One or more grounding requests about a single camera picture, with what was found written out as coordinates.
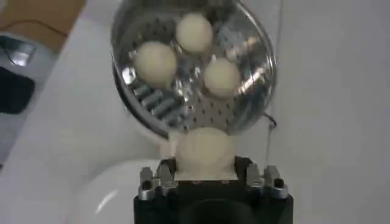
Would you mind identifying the perforated steel steamer basket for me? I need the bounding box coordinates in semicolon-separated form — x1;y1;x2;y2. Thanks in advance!
110;0;278;139

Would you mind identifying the white steamed bun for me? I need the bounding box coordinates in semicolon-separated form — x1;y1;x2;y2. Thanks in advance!
174;127;238;181
175;12;214;54
134;41;179;88
203;57;242;98

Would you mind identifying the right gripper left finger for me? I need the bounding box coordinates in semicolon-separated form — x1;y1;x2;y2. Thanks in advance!
138;162;178;201

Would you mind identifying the grey robot torso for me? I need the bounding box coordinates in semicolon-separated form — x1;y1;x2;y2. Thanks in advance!
0;32;59;167

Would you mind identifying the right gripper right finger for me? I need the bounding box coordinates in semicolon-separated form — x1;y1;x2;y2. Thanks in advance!
246;163;289;200

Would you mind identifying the white round plate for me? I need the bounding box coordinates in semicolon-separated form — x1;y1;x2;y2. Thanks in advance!
69;158;176;224

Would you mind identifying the black cooker power cord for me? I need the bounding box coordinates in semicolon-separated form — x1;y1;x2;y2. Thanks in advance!
263;112;278;128

